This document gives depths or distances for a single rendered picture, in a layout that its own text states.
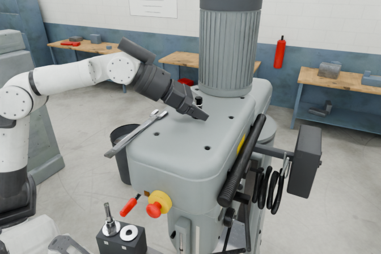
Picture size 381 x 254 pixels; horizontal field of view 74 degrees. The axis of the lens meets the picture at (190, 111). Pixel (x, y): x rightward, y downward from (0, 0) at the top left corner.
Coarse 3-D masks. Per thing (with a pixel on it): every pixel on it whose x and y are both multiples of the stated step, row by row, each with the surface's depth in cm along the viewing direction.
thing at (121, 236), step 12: (120, 228) 131; (132, 228) 130; (144, 228) 132; (96, 240) 129; (108, 240) 126; (120, 240) 126; (132, 240) 125; (144, 240) 134; (108, 252) 131; (120, 252) 128; (132, 252) 125; (144, 252) 136
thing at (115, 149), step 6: (150, 114) 74; (162, 114) 74; (150, 120) 71; (138, 126) 68; (144, 126) 68; (132, 132) 65; (138, 132) 65; (126, 138) 63; (132, 138) 63; (120, 144) 61; (126, 144) 61; (114, 150) 59; (108, 156) 57
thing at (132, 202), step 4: (136, 196) 71; (140, 196) 72; (132, 200) 69; (136, 200) 70; (128, 204) 68; (132, 204) 68; (136, 204) 70; (124, 208) 67; (128, 208) 67; (132, 208) 68; (120, 212) 66; (124, 212) 66; (128, 212) 67; (124, 216) 66
